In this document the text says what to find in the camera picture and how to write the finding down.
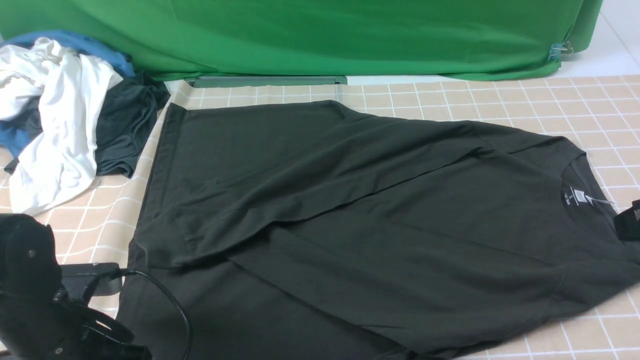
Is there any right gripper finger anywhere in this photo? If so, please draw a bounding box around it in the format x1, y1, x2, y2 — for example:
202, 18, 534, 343
613, 199, 640, 242

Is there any dark teal crumpled shirt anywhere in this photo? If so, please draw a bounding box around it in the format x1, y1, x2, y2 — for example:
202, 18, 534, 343
1, 71, 170, 178

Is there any dark gray long-sleeve shirt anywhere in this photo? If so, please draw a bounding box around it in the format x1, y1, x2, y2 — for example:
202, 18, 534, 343
128, 100, 639, 360

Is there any metal binder clip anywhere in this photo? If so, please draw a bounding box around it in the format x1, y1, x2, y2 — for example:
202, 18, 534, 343
547, 41, 575, 62

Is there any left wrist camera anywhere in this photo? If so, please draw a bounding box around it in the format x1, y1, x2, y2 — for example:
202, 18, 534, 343
61, 262, 123, 305

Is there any blue crumpled shirt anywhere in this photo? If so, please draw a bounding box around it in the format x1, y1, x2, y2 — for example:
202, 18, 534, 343
1, 30, 134, 157

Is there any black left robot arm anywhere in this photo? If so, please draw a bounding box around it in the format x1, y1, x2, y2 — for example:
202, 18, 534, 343
0, 213, 153, 360

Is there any green backdrop cloth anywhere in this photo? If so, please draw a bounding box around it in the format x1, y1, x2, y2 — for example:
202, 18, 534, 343
1, 0, 602, 81

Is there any white crumpled shirt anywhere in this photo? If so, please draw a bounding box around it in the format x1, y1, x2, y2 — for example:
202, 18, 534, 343
1, 38, 123, 215

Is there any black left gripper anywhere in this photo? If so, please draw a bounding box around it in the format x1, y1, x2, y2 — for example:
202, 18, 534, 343
30, 299, 153, 360

